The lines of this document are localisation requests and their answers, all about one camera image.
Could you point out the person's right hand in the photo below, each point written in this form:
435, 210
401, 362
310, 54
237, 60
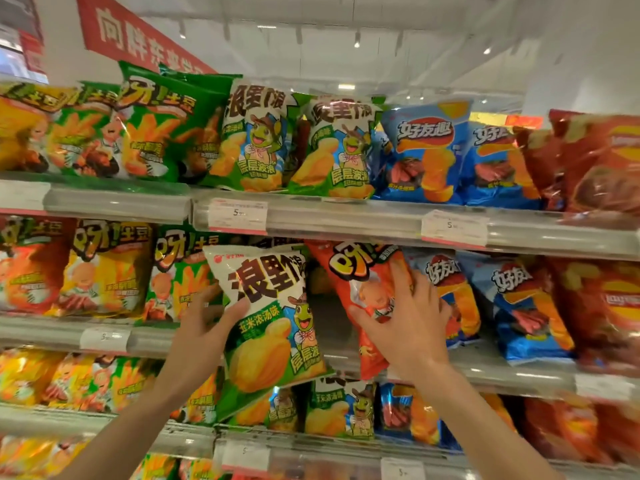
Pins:
415, 339

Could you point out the grey metal store shelf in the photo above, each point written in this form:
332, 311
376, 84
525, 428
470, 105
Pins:
350, 217

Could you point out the red tomato-print chips bag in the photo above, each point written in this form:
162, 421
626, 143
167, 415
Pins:
350, 274

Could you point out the red hanging banner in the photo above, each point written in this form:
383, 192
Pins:
130, 29

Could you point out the white price label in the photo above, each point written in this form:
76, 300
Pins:
25, 198
455, 228
105, 340
403, 469
246, 455
605, 387
238, 217

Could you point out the rectangular ceiling light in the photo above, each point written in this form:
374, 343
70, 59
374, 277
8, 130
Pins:
346, 86

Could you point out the person's right forearm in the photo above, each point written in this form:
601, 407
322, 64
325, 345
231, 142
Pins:
485, 429

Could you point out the green chip bags group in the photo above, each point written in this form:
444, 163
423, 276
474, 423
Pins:
165, 124

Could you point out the frog chip bags group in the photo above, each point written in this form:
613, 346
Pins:
340, 154

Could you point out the person's left hand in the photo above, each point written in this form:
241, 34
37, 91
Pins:
200, 344

